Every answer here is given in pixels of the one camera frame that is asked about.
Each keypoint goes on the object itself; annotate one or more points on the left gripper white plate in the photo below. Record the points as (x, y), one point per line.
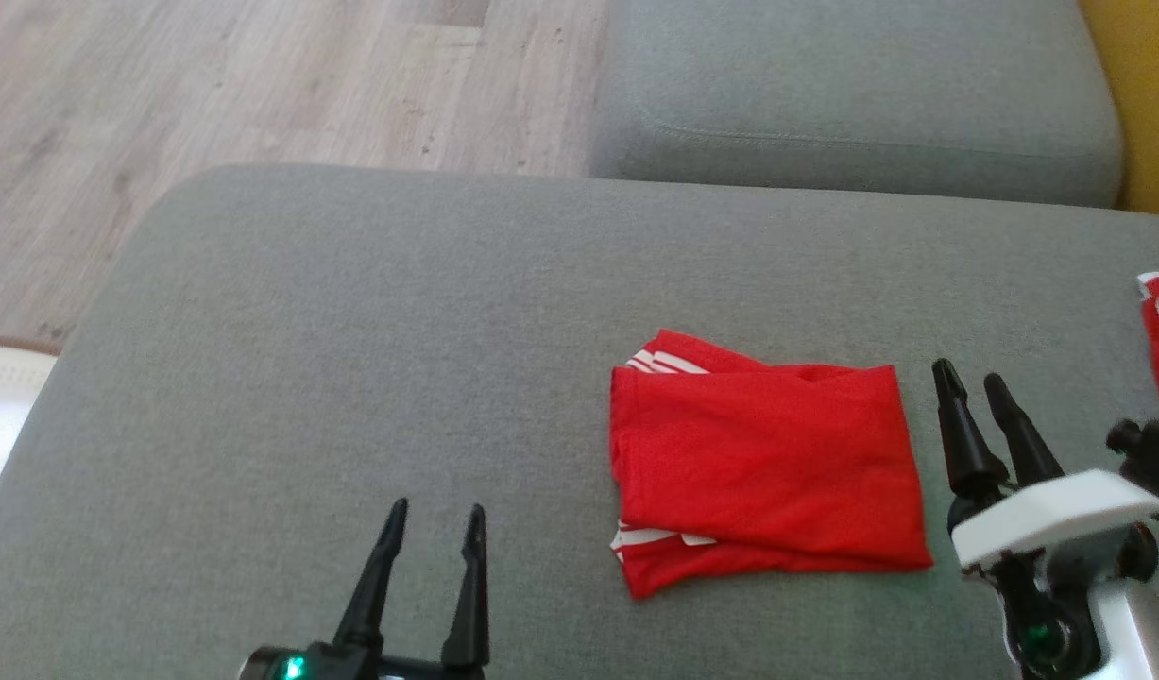
(352, 664)

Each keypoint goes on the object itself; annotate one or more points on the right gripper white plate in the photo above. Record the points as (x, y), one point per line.
(1051, 515)

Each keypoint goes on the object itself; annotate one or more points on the red shirt white trim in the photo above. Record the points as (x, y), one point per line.
(768, 463)

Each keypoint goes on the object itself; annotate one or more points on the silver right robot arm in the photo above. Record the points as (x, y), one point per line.
(1146, 633)

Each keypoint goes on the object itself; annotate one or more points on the small grey sofa cushion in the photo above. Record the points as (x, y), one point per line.
(853, 85)

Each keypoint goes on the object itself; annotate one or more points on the white object with brown rim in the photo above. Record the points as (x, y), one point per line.
(3, 416)

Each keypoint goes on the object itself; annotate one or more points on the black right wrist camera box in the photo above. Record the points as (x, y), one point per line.
(1155, 458)

